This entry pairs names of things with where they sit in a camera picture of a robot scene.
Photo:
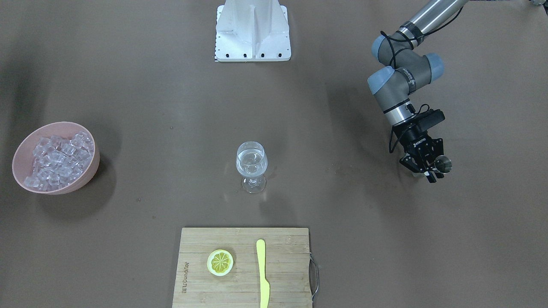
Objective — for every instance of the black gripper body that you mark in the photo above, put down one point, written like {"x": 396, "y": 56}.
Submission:
{"x": 416, "y": 142}

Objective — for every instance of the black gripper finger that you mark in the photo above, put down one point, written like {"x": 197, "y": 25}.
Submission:
{"x": 435, "y": 149}
{"x": 409, "y": 162}

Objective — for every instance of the steel jigger cup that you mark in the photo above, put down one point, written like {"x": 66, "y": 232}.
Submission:
{"x": 445, "y": 165}

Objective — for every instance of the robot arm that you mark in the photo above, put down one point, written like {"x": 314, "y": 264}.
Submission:
{"x": 403, "y": 73}

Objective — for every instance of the clear wine glass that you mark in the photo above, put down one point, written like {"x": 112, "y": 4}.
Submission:
{"x": 251, "y": 162}

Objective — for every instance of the pile of clear ice cubes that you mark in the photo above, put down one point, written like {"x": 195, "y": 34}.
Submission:
{"x": 59, "y": 162}

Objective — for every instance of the bamboo cutting board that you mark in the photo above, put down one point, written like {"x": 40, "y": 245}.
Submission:
{"x": 288, "y": 260}

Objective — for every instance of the yellow plastic knife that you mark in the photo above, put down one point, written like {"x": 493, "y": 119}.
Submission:
{"x": 264, "y": 285}

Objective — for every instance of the yellow lemon slice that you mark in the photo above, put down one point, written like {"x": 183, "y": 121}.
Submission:
{"x": 220, "y": 262}

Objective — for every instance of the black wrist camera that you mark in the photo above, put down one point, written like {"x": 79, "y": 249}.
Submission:
{"x": 428, "y": 119}

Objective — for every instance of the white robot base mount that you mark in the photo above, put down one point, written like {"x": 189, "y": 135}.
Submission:
{"x": 252, "y": 31}

